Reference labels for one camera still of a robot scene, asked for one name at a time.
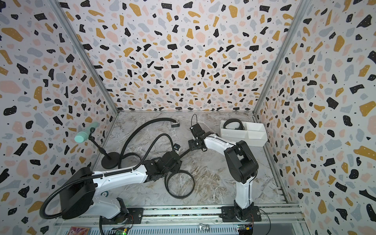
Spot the pink printed card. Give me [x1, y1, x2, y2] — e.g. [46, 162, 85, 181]
[67, 226, 90, 235]

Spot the black corrugated cable conduit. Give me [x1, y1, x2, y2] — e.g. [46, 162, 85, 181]
[39, 167, 139, 220]

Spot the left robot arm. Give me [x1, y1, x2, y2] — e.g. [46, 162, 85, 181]
[59, 151, 182, 219]

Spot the long black belt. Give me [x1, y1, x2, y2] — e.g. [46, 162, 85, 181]
[117, 117, 180, 169]
[140, 133, 196, 200]

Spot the black microphone stand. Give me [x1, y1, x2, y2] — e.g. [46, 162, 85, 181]
[88, 134, 120, 169]

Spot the green foam microphone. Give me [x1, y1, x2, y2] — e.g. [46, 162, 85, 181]
[74, 122, 99, 144]

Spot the white divided storage box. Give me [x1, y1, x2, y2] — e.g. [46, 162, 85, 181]
[219, 120, 267, 147]

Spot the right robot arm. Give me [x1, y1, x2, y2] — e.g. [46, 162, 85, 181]
[189, 124, 259, 210]

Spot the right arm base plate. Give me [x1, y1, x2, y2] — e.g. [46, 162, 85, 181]
[219, 206, 261, 222]

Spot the aluminium rail frame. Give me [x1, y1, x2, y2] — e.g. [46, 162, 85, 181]
[52, 204, 309, 235]

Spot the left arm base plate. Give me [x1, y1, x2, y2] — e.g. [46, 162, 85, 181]
[101, 208, 144, 226]

